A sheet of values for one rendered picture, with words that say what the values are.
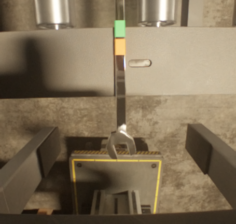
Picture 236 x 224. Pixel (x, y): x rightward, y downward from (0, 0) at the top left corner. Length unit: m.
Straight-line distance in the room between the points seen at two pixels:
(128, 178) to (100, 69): 1.21
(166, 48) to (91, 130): 1.37
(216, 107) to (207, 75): 1.44
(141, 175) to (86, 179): 0.42
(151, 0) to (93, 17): 0.96
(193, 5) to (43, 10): 0.47
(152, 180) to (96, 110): 0.71
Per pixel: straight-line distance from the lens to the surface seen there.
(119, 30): 0.22
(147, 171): 1.37
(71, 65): 0.24
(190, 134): 0.17
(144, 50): 0.23
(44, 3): 0.54
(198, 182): 2.03
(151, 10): 0.51
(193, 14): 0.68
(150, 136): 1.58
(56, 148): 0.16
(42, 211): 2.20
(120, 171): 1.35
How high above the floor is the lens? 1.40
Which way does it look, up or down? 74 degrees down
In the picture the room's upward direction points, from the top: 179 degrees clockwise
